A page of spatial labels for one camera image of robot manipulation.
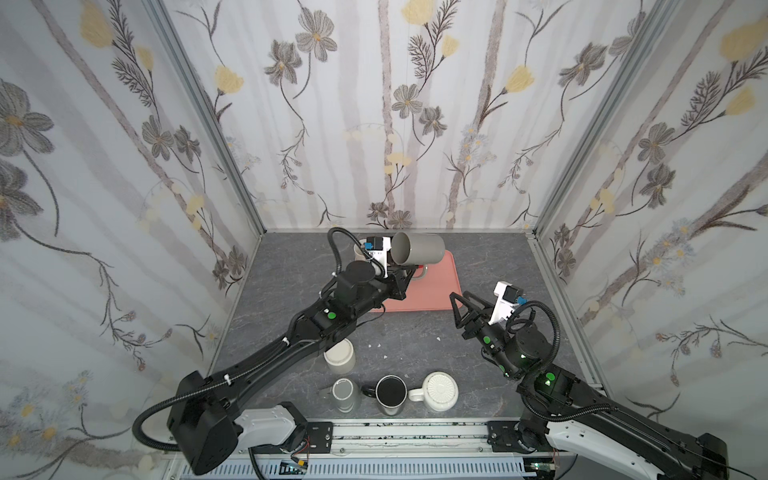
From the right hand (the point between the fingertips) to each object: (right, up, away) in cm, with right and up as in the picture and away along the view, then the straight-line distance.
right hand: (456, 293), depth 65 cm
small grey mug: (-26, -25, +8) cm, 37 cm away
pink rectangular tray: (-4, 0, +1) cm, 4 cm away
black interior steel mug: (-15, -27, +9) cm, 32 cm away
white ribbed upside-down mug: (-2, -26, +10) cm, 28 cm away
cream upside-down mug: (-28, -20, +15) cm, 37 cm away
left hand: (-10, +7, +5) cm, 13 cm away
